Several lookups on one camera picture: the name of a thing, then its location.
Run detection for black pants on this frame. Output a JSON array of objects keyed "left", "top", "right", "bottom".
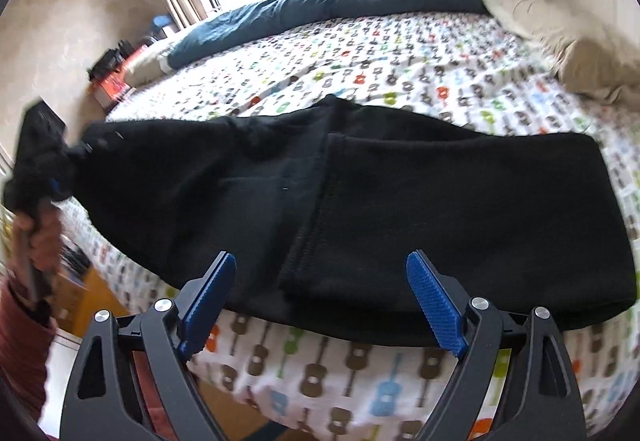
[{"left": 74, "top": 96, "right": 637, "bottom": 347}]

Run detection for dark teal duvet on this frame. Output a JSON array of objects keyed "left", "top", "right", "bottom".
[{"left": 166, "top": 0, "right": 487, "bottom": 70}]

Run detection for person's left hand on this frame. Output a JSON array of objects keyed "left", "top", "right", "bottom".
[{"left": 11, "top": 201, "right": 62, "bottom": 284}]

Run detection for beige pillow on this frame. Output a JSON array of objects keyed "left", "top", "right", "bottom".
[{"left": 482, "top": 0, "right": 639, "bottom": 110}]

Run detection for black bag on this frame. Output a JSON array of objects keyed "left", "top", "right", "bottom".
[{"left": 87, "top": 40, "right": 134, "bottom": 82}]

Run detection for cream pillow at duvet end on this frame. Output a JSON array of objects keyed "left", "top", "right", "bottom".
[{"left": 124, "top": 39, "right": 176, "bottom": 88}]

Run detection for blue item by window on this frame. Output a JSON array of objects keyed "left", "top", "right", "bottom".
[{"left": 150, "top": 14, "right": 179, "bottom": 40}]

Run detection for person's leg red clothing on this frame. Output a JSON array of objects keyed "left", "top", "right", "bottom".
[{"left": 1, "top": 279, "right": 56, "bottom": 423}]

